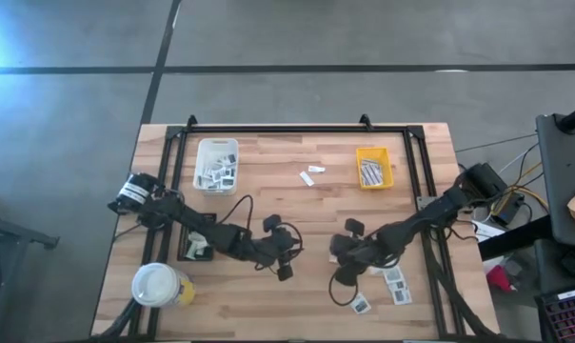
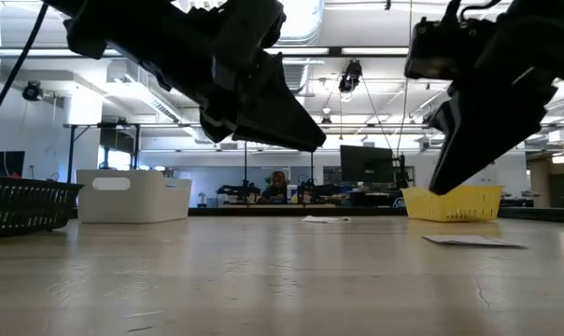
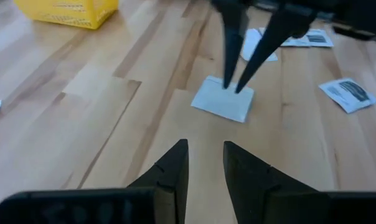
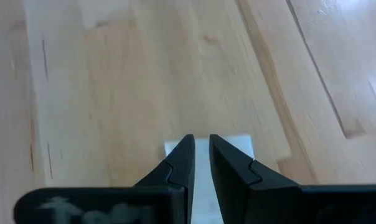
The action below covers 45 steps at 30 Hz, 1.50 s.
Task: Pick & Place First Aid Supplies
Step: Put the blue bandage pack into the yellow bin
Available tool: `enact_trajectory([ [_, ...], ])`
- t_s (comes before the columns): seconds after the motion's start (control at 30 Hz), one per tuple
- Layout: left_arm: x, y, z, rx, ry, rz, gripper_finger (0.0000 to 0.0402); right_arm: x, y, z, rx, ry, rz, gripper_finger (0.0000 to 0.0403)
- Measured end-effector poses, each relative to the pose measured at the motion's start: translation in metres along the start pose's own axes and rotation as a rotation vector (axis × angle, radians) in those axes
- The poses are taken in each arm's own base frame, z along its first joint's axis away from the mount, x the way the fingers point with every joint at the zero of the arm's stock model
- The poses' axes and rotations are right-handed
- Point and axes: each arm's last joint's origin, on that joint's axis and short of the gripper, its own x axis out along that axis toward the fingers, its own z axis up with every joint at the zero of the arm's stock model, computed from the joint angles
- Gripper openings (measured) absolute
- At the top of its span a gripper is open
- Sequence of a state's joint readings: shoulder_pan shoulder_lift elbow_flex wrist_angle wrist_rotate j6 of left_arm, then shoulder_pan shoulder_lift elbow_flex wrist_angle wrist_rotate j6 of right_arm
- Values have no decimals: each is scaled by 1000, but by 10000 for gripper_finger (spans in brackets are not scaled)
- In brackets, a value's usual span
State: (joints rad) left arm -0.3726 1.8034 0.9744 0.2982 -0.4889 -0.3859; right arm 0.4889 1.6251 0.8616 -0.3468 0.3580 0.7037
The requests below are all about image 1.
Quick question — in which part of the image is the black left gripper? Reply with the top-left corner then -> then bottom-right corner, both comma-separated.
261,214 -> 305,282

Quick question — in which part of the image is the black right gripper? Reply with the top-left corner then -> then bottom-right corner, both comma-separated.
328,218 -> 379,287

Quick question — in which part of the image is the yellow plastic basket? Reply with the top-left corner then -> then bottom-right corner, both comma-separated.
355,146 -> 395,192

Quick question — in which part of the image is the black plastic basket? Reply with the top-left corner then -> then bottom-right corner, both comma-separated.
176,212 -> 218,262

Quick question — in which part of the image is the white plastic bin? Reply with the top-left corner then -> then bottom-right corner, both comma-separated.
192,137 -> 241,196

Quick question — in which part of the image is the white paper sheet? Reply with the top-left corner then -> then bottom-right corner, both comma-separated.
471,219 -> 506,242

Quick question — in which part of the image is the red object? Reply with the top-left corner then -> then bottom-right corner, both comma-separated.
486,265 -> 513,293

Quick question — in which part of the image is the black power adapter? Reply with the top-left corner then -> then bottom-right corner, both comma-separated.
490,192 -> 525,228

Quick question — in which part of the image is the dark grey cart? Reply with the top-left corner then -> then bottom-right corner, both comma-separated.
534,112 -> 575,249

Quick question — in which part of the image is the black floor stand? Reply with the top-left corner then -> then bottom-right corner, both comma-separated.
0,190 -> 61,252

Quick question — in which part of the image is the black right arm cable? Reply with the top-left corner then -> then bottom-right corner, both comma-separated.
327,269 -> 361,308

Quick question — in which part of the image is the black metal table frame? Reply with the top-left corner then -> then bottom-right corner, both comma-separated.
128,113 -> 496,340

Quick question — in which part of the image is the white cable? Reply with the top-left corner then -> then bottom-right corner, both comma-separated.
496,141 -> 541,177

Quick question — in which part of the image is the yellow cable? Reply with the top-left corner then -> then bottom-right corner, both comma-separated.
489,161 -> 550,215

